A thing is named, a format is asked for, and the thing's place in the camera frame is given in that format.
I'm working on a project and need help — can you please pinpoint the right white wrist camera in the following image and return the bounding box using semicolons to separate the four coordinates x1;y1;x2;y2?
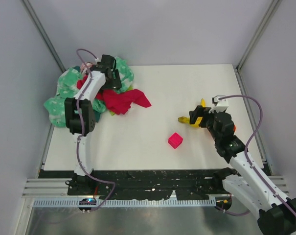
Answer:
209;95;229;114

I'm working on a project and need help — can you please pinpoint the yellow banana bunch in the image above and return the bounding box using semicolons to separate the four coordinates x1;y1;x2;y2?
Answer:
178;98;206;128

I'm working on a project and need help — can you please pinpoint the red cloth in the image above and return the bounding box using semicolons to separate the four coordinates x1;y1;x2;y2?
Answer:
64;72;151;117

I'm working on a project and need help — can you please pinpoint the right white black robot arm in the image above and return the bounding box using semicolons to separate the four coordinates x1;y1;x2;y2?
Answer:
189;105;296;235

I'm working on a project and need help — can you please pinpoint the aluminium rail front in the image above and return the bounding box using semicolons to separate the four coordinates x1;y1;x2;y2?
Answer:
22;176;289;198

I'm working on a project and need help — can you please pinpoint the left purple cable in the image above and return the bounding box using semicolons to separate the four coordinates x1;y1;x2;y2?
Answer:
75;48;118;212

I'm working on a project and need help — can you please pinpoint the right aluminium frame post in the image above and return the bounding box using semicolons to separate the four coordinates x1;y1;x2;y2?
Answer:
236;0;282;73

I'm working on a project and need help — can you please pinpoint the lime green cloth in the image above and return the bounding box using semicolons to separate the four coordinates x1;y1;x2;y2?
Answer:
109;86;134;116

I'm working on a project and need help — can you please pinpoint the dark teal cloth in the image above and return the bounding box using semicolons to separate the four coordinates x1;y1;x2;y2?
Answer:
74;64;106;122

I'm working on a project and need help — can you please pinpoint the white slotted cable duct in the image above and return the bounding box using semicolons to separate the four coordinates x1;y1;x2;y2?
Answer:
33;197;216;208

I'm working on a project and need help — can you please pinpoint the aluminium frame post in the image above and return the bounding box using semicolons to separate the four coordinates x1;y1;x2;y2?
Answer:
21;0;66;72
236;0;282;73

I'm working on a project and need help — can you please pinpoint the green white tie-dye cloth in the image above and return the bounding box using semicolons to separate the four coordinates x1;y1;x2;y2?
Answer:
44;56;134;128

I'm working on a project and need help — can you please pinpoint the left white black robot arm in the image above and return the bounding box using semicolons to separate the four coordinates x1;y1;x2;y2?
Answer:
64;55;121;195

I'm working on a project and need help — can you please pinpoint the pink patterned cloth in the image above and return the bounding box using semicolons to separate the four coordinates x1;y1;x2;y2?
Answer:
80;62;95;75

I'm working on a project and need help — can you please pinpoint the pink cube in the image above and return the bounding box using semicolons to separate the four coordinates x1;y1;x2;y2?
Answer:
167;132;183;149

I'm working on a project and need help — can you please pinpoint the left aluminium frame post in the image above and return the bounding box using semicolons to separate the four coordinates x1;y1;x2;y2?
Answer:
21;0;66;72

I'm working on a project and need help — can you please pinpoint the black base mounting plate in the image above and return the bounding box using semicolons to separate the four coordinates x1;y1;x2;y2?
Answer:
39;169;226;201

